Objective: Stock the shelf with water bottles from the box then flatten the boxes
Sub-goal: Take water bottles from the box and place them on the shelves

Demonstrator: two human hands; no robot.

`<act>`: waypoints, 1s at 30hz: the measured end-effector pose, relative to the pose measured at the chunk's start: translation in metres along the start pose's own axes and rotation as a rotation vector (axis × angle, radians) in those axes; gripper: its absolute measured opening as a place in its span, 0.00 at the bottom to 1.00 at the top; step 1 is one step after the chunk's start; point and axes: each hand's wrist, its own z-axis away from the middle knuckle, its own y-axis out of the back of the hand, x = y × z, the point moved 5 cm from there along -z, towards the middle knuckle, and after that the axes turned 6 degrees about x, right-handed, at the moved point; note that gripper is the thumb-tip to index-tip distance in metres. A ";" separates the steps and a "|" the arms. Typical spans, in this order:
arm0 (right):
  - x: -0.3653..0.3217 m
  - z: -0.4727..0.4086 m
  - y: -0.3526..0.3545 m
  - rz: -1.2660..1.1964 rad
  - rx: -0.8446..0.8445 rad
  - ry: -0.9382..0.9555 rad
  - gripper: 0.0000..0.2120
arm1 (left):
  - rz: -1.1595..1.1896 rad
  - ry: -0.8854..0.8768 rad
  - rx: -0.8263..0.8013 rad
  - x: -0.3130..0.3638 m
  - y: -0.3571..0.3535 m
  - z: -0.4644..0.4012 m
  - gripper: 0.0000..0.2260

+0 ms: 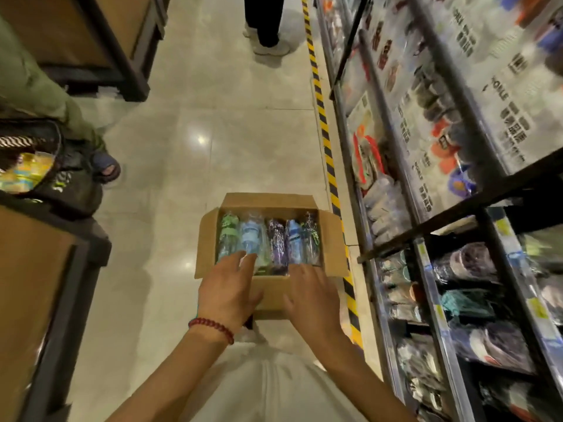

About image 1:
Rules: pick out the person's right hand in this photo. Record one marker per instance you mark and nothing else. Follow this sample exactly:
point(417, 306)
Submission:
point(316, 312)

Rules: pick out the person's left hand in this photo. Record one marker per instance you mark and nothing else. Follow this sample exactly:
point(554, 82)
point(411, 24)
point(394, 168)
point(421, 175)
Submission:
point(228, 298)

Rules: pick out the brown cardboard box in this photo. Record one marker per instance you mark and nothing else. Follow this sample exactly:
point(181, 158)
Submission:
point(272, 294)

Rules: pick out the green banded bottle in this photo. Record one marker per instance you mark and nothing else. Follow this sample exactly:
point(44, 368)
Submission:
point(228, 237)

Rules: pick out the light blue bottle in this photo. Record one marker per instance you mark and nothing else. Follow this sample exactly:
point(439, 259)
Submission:
point(250, 239)

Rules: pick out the dark purple bottle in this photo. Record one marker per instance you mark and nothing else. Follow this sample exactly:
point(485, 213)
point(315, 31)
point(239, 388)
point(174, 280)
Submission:
point(278, 241)

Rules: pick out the black metal store shelving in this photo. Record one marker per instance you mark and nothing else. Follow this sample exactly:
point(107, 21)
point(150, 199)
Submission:
point(484, 193)

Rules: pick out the green lid bottle pink handle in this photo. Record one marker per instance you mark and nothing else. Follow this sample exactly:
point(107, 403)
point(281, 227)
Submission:
point(543, 246)

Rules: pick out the person's right forearm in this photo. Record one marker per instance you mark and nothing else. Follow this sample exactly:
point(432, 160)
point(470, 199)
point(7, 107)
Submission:
point(365, 386)

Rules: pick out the person's left forearm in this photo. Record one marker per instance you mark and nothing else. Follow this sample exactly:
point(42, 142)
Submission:
point(176, 377)

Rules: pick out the person's black left shoe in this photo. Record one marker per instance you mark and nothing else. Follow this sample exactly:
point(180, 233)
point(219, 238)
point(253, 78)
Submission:
point(249, 323)

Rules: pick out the person's light grey trousers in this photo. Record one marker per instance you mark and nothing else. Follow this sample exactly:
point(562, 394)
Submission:
point(272, 391)

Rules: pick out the pile of clear bagged goods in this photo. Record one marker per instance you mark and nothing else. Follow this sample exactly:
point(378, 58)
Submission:
point(387, 210)

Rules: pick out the red white bagged item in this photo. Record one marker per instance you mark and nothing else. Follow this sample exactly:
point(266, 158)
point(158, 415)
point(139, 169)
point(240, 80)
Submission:
point(358, 162)

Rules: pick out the dark plastic shopping basket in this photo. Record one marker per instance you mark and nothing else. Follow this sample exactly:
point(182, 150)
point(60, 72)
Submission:
point(75, 193)

